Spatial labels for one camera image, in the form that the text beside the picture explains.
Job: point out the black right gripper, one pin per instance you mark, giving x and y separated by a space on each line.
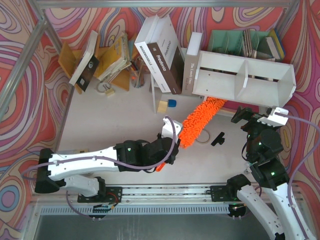
249 120

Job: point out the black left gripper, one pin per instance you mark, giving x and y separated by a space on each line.
173 149

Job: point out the orange microfiber duster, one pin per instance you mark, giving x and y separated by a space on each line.
196 121

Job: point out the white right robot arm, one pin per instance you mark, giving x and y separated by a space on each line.
285 221

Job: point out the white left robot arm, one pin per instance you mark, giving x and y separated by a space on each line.
69 171

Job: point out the white wooden bookshelf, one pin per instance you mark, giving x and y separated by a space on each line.
244 80

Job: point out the magenta folder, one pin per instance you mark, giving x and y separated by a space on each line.
231 107

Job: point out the black binder clip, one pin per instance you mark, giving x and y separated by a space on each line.
218 140

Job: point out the yellow sticky note pad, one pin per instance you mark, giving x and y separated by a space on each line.
162 107

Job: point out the blue small cube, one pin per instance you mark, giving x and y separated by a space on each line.
171 103

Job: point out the white glue tube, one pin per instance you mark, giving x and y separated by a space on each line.
247 169

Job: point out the teal file organizer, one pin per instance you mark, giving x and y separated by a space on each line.
249 43

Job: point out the beige digital timer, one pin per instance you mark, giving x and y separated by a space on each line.
76 151

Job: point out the grey upright book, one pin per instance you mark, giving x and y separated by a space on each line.
191 60

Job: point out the clear pen cup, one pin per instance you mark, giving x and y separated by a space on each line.
137 78

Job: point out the white black leaning book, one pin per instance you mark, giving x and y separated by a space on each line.
86 64

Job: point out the large white brown book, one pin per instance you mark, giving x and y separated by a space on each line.
158 45

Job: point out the wooden book stand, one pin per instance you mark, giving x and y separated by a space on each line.
67 58

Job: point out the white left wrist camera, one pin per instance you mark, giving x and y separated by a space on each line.
168 131

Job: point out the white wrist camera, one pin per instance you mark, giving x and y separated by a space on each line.
168 131
278 117

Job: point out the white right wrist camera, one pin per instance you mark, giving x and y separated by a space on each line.
278 117

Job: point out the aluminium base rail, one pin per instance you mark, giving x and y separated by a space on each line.
159 193

